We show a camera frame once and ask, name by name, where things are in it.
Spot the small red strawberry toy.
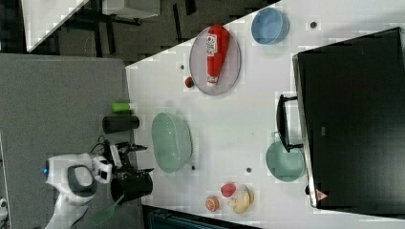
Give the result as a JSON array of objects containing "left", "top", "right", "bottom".
[{"left": 184, "top": 76, "right": 194, "bottom": 88}]

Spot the red green strawberry toy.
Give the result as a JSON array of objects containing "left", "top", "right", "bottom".
[{"left": 221, "top": 182, "right": 236, "bottom": 198}]

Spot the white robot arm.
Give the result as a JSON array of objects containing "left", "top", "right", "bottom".
[{"left": 43, "top": 141, "right": 153, "bottom": 229}]

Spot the silver black toaster oven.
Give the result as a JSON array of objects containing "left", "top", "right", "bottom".
[{"left": 292, "top": 28, "right": 405, "bottom": 218}]

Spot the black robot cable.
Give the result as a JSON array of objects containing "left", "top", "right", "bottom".
[{"left": 90, "top": 135, "right": 108, "bottom": 155}]

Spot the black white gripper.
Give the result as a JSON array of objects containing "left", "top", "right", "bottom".
[{"left": 91, "top": 142, "right": 154, "bottom": 184}]

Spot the black cylinder container upper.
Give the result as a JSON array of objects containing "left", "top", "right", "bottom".
[{"left": 102, "top": 114, "right": 139, "bottom": 134}]

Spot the orange slice toy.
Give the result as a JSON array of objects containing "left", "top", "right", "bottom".
[{"left": 205, "top": 196, "right": 220, "bottom": 212}]

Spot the green spatula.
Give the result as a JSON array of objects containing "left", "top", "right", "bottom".
[{"left": 92, "top": 196, "right": 124, "bottom": 227}]

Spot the grey round plate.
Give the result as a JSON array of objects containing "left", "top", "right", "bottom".
[{"left": 189, "top": 28, "right": 241, "bottom": 95}]

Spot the red ketchup bottle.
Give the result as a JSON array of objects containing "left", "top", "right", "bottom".
[{"left": 205, "top": 25, "right": 229, "bottom": 87}]

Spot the green plastic bottle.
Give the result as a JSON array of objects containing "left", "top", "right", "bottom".
[{"left": 112, "top": 103, "right": 135, "bottom": 113}]

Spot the blue plastic cup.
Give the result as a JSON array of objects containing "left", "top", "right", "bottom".
[{"left": 251, "top": 8, "right": 289, "bottom": 45}]

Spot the blue metal frame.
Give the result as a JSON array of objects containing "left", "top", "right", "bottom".
[{"left": 142, "top": 205, "right": 258, "bottom": 229}]

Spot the mint green mug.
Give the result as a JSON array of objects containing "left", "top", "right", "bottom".
[{"left": 266, "top": 132, "right": 306, "bottom": 182}]

